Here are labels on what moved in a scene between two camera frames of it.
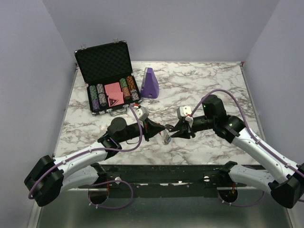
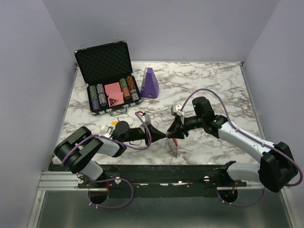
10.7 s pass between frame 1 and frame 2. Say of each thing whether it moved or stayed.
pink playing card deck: stayed
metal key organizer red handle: moved
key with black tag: moved
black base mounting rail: stayed
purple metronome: stayed
